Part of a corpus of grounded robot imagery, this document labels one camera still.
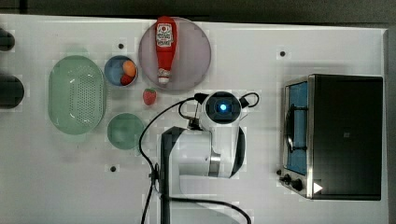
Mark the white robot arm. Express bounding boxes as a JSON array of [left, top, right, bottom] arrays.
[[157, 91, 246, 224]]

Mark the green mug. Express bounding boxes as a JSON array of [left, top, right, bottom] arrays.
[[107, 113, 145, 150]]

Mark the toy strawberry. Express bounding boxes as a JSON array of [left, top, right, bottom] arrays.
[[143, 89, 157, 105]]

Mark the grey round plate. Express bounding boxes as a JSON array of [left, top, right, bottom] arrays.
[[138, 17, 211, 91]]

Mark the red toy fruit in bowl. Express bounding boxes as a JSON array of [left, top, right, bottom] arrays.
[[120, 74, 134, 86]]

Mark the orange toy fruit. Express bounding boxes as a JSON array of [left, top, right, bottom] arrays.
[[122, 61, 136, 77]]

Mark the red ketchup bottle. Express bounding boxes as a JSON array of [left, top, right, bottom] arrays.
[[155, 16, 177, 85]]

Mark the small blue bowl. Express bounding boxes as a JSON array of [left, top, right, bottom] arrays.
[[105, 55, 138, 87]]

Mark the green oval colander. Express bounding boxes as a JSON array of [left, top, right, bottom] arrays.
[[48, 55, 106, 135]]

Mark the black toaster oven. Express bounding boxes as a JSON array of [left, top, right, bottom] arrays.
[[276, 74, 384, 201]]

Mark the black round pot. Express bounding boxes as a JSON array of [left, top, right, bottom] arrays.
[[0, 75, 24, 109]]

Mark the black cylindrical container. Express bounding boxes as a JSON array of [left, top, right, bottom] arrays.
[[0, 28, 15, 51]]

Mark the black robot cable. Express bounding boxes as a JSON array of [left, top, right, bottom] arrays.
[[137, 91, 261, 224]]

